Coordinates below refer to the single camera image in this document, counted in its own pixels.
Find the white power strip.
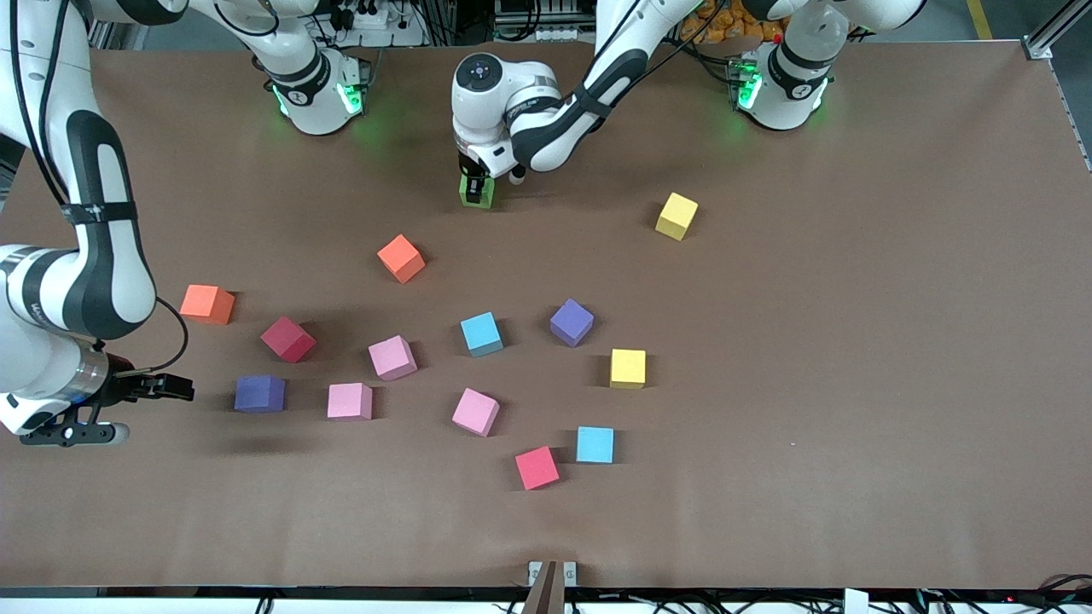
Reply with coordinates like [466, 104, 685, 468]
[328, 0, 427, 48]

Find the red foam cube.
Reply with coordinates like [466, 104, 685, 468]
[514, 445, 561, 491]

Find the crimson foam cube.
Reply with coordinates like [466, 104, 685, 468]
[260, 315, 317, 364]

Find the orange fruit net bag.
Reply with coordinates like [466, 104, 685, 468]
[695, 0, 790, 43]

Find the purple foam cube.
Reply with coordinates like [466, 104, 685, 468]
[234, 374, 287, 414]
[549, 298, 595, 348]

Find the yellow foam cube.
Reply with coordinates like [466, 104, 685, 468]
[609, 349, 648, 390]
[655, 192, 700, 242]

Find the teal blue foam cube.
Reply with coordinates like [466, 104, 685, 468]
[460, 311, 504, 358]

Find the aluminium frame post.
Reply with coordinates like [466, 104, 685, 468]
[520, 560, 560, 614]

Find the metal equipment rack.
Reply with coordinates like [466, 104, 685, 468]
[493, 0, 598, 45]

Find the brown table cover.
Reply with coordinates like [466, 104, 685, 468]
[0, 38, 1092, 591]

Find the green foam cube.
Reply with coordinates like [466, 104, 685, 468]
[459, 173, 497, 210]

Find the aluminium frame profile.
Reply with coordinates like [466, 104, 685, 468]
[1022, 0, 1092, 171]
[81, 13, 142, 52]

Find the orange foam cube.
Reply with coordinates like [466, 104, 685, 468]
[179, 284, 235, 326]
[377, 234, 427, 285]

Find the light blue foam cube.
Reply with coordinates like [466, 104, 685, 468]
[576, 426, 615, 465]

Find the small metal bracket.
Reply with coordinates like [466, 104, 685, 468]
[527, 560, 578, 588]

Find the pink foam cube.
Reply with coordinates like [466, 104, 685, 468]
[368, 334, 419, 381]
[451, 387, 501, 438]
[327, 382, 374, 421]

